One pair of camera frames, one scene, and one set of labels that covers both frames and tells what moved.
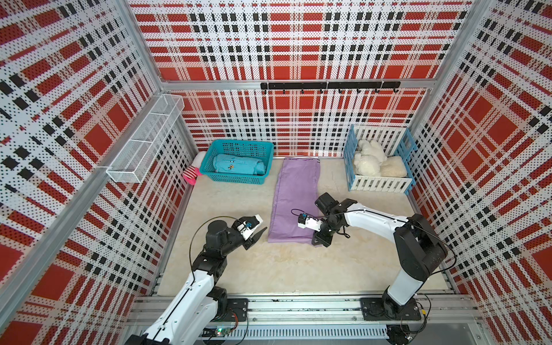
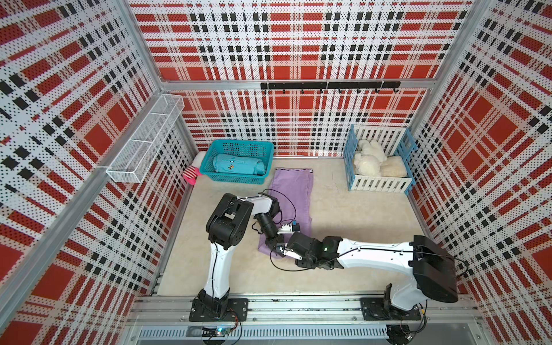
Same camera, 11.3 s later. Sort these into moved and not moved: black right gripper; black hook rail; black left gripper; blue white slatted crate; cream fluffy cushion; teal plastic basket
Moved: black right gripper; black left gripper
Not moved: black hook rail; blue white slatted crate; cream fluffy cushion; teal plastic basket
